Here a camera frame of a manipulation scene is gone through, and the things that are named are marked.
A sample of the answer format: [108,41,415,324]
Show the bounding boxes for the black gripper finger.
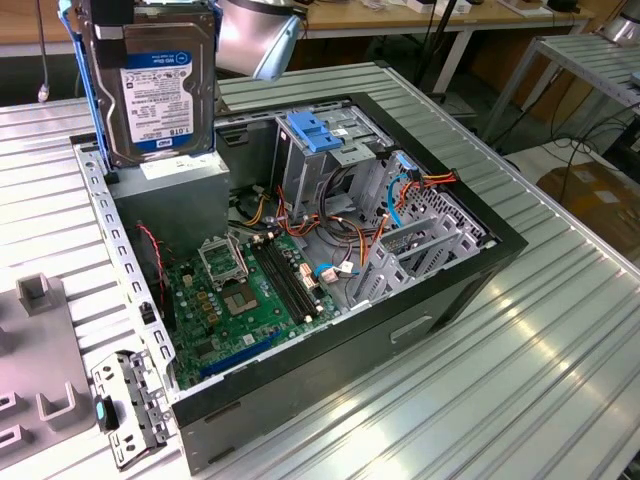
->
[83,0,136,70]

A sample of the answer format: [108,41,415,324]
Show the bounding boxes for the hard disk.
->
[57,0,220,172]

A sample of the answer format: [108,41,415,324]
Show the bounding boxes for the blue data wire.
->
[385,152,421,230]

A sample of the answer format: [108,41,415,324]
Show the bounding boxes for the orange red power wire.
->
[360,168,459,274]

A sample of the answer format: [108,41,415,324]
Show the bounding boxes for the grey metal disk bay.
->
[344,149,501,309]

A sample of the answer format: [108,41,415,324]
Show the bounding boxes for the grey power supply unit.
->
[107,155,232,261]

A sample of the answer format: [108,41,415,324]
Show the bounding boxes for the black case fan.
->
[133,222,177,331]

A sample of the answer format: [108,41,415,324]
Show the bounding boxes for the metal socket cover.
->
[197,233,250,290]

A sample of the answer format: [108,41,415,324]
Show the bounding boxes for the blue plastic drive latch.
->
[287,110,344,154]

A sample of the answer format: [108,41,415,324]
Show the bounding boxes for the grey metal drive cage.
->
[272,104,396,221]

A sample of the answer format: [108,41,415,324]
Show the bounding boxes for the CPU socket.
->
[222,284,261,317]

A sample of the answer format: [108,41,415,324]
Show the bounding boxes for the black RAM slot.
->
[257,237,313,323]
[264,235,319,320]
[270,233,325,317]
[251,239,307,325]

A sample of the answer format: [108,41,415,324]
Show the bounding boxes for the grey parts rack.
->
[0,272,99,451]

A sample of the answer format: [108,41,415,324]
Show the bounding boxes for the green motherboard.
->
[164,232,346,391]

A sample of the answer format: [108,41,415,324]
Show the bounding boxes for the blue expansion slot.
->
[199,330,282,381]

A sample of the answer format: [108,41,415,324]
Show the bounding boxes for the black latch with blue tab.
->
[93,394,121,434]

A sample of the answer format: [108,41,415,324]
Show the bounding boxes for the black PC case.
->
[69,91,530,476]

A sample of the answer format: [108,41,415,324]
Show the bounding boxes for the metal slat side table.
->
[482,34,640,146]

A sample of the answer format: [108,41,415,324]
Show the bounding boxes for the large cardboard box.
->
[537,162,640,251]

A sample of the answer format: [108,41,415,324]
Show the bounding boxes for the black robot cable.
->
[35,0,53,104]

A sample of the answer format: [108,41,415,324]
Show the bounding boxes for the red black fan wire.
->
[136,223,170,302]

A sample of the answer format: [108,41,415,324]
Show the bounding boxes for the black wire bundle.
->
[319,166,362,222]

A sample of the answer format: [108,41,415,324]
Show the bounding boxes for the multicolour power wire bundle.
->
[227,184,371,266]

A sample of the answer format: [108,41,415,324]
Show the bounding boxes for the blue wire with pale plug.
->
[313,262,362,287]

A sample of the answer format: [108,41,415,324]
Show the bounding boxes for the metal slot retainer bracket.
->
[89,349,174,471]

